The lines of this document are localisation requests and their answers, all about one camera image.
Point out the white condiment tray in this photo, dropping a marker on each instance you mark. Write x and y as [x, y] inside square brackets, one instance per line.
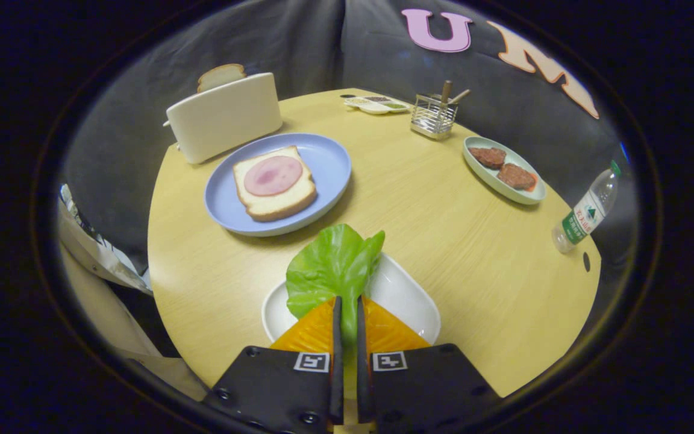
[377, 107]

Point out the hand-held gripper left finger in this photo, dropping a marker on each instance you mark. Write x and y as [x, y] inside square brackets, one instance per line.
[337, 374]

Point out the pink ham slice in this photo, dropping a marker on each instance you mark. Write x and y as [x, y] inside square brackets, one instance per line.
[273, 175]

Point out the pale green oval plate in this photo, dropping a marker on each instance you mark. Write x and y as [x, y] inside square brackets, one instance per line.
[485, 175]

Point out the brown meat patty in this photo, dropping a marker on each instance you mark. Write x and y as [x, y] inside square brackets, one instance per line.
[488, 157]
[515, 176]

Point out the white square plate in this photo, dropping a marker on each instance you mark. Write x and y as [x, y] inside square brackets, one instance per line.
[401, 295]

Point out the blue round plate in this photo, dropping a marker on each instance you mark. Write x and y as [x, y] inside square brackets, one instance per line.
[329, 163]

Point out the white bread slice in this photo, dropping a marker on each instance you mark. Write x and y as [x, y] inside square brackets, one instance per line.
[275, 205]

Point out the clear plastic water bottle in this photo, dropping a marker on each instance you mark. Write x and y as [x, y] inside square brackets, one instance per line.
[582, 217]

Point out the white toaster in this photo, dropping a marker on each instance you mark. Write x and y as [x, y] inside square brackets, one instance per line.
[226, 117]

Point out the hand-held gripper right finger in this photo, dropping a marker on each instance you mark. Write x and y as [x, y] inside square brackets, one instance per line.
[364, 386]

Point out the green lettuce leaf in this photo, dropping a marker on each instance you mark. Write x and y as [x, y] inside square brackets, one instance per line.
[329, 265]

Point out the person's beige clothing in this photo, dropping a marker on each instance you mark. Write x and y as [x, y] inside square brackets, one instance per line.
[94, 301]

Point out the browned toast slice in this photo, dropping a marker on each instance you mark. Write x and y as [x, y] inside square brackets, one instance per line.
[220, 75]

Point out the black backdrop cloth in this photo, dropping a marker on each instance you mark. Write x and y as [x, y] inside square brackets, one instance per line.
[323, 48]

